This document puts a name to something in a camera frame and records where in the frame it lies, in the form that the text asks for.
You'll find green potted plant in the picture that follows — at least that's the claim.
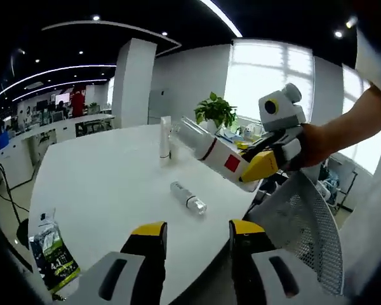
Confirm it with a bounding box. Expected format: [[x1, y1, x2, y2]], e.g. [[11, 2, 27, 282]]
[[194, 91, 238, 134]]

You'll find long white counter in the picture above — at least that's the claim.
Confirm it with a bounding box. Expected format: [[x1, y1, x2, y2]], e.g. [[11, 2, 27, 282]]
[[0, 112, 115, 188]]

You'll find person's white shirt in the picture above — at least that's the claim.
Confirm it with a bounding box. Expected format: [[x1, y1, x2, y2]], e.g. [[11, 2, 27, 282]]
[[338, 25, 381, 299]]

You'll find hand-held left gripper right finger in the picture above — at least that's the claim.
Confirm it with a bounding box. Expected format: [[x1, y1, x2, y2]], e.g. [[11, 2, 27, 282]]
[[229, 219, 347, 305]]

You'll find black cable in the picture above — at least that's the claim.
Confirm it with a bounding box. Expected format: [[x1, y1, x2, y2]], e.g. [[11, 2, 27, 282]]
[[0, 161, 29, 223]]

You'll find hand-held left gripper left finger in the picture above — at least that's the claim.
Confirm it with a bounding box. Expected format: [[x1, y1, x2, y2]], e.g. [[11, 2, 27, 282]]
[[62, 221, 168, 305]]

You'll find person's right hand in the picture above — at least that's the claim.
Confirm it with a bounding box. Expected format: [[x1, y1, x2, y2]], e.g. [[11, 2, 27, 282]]
[[290, 123, 335, 172]]

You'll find grey mesh office chair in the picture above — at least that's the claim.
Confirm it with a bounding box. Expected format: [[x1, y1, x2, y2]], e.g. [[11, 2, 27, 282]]
[[244, 168, 344, 296]]

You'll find black green packet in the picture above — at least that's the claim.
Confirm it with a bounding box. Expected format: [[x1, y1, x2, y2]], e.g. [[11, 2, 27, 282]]
[[28, 208, 82, 295]]

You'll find blue paper stack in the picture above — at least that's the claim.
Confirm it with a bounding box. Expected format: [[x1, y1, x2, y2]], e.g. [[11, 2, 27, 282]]
[[215, 130, 242, 146]]

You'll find white clear cap skincare bottle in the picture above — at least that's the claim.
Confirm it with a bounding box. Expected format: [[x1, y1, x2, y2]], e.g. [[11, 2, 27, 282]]
[[170, 180, 208, 217], [177, 116, 264, 193]]

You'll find black desk foot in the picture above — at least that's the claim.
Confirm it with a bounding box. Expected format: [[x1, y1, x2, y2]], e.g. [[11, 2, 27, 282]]
[[17, 218, 31, 247]]

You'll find white skincare tube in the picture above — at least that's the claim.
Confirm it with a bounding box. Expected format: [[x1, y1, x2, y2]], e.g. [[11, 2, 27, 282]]
[[158, 116, 173, 168]]

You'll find large window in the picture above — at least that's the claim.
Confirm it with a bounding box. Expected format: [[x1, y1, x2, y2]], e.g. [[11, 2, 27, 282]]
[[225, 39, 315, 123]]

